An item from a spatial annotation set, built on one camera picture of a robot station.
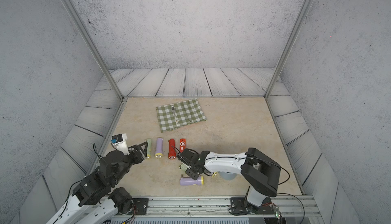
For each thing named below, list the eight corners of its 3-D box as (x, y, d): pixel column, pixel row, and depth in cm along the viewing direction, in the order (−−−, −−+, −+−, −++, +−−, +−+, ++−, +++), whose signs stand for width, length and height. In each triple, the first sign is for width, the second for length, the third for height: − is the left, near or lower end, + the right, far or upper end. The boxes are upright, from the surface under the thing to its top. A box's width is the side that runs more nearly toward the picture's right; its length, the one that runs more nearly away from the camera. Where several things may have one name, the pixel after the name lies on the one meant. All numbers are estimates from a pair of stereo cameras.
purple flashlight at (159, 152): (155, 158, 90) (154, 156, 88) (156, 139, 98) (155, 137, 97) (163, 157, 91) (162, 155, 89) (163, 138, 99) (162, 136, 97)
